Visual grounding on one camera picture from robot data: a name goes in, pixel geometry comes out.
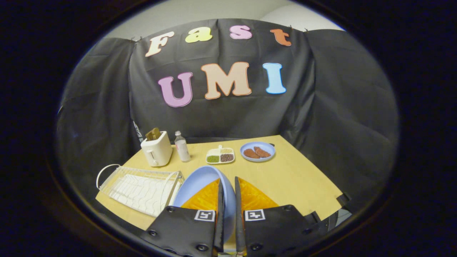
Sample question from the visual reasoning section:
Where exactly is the small clear bottle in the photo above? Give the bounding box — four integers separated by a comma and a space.
174, 131, 191, 162

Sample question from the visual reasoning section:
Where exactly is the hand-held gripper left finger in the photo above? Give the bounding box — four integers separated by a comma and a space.
140, 178, 225, 257

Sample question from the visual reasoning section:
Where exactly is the black backdrop cloth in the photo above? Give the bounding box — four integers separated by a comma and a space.
56, 19, 400, 215

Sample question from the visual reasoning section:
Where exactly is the white wire dish rack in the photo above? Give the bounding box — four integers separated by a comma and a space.
96, 164, 185, 218

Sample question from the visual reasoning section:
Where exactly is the blue plate with meat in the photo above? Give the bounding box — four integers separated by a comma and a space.
240, 141, 276, 163

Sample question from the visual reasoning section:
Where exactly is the brown toast slice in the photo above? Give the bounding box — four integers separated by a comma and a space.
145, 127, 162, 141

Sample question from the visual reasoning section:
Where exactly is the light blue plate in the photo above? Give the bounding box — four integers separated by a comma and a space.
172, 166, 237, 244

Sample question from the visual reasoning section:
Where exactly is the white divided dish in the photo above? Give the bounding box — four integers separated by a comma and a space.
206, 145, 236, 165

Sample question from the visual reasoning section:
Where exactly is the white toaster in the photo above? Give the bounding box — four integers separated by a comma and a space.
141, 131, 174, 167

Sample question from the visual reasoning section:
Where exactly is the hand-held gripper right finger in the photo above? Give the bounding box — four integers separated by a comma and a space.
234, 176, 330, 257

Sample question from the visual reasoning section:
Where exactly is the black table clamp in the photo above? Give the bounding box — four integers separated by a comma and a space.
336, 193, 353, 207

